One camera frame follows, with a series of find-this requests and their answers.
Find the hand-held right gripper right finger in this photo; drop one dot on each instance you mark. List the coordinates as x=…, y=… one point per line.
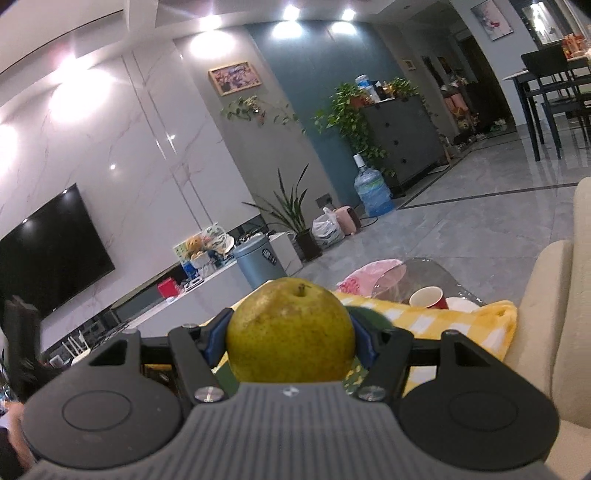
x=362, y=344

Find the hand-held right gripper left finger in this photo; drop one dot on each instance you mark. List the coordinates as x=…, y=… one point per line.
x=217, y=339

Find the green bowl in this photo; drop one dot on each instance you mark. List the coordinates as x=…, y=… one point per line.
x=374, y=319

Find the yellow-green pear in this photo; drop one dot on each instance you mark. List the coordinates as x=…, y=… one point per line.
x=291, y=337

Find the person's left forearm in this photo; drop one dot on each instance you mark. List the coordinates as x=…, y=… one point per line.
x=18, y=429

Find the red box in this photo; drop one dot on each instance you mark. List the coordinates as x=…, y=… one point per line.
x=168, y=290

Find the long low television cabinet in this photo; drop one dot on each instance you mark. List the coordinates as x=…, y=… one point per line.
x=152, y=309

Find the yellow checkered cloth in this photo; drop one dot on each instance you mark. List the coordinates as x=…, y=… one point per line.
x=438, y=323

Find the red cup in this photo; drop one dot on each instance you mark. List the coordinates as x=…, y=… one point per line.
x=429, y=297

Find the blue-grey trash can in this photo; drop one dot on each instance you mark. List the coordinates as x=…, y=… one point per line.
x=256, y=267

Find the black flat television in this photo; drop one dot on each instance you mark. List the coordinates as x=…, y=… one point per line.
x=51, y=258

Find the pile of snack bags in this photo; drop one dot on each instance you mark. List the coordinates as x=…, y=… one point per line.
x=203, y=249

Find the round glass table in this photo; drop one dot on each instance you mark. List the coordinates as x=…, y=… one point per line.
x=443, y=277

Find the white plastic bag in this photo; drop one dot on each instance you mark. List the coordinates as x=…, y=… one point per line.
x=327, y=230

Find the pink heater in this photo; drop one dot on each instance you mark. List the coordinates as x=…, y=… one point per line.
x=347, y=220

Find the tall-leaved potted plant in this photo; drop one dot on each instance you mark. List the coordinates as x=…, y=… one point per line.
x=300, y=221

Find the blue water jug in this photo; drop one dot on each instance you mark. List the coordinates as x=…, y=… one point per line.
x=374, y=191

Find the dark grey dresser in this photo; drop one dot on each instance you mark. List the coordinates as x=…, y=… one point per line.
x=401, y=138

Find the leafy pothos plant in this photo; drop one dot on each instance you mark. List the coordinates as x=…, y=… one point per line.
x=344, y=113

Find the hallway shelf with items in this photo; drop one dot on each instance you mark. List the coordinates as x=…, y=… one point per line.
x=459, y=108

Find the bottles on dresser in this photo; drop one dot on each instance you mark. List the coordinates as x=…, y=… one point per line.
x=371, y=87

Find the wooden framed picture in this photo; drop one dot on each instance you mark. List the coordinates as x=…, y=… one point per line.
x=235, y=78

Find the dark dining chair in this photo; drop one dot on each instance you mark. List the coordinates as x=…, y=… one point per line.
x=570, y=108
x=547, y=69

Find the dark dining table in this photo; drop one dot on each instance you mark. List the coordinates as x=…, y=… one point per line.
x=531, y=78

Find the ceiling spotlight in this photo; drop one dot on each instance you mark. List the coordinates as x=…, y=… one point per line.
x=347, y=14
x=291, y=12

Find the wall power socket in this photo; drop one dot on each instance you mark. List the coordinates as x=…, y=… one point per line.
x=323, y=200

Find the trailing wall plant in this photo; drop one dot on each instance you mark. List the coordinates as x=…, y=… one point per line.
x=251, y=108

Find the small wall frame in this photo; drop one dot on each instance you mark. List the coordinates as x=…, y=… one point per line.
x=408, y=64

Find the flower wall painting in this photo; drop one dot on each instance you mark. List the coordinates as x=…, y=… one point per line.
x=491, y=19

